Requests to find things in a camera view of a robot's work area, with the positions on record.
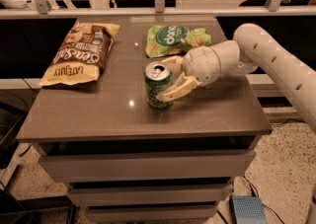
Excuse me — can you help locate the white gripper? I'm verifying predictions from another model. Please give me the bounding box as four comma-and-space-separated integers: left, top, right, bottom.
156, 46, 220, 103

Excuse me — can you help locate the green soda can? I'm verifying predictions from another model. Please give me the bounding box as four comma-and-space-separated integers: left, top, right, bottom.
144, 61, 173, 110

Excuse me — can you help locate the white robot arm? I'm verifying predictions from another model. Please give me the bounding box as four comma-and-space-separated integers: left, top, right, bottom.
155, 24, 316, 131

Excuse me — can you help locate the green snack bag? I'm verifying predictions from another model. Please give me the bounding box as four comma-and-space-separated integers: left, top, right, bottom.
145, 25, 211, 58

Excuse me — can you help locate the brown sea salt chip bag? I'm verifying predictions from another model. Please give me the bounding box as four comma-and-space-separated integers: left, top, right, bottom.
39, 22, 119, 86

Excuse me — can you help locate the grey drawer cabinet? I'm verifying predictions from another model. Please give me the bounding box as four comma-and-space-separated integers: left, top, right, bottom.
18, 17, 272, 223

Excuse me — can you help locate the blue box on floor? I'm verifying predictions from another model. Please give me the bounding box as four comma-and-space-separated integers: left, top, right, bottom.
229, 195, 268, 224

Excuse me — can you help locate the black floor cable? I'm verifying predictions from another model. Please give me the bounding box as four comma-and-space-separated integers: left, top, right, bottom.
241, 175, 286, 224

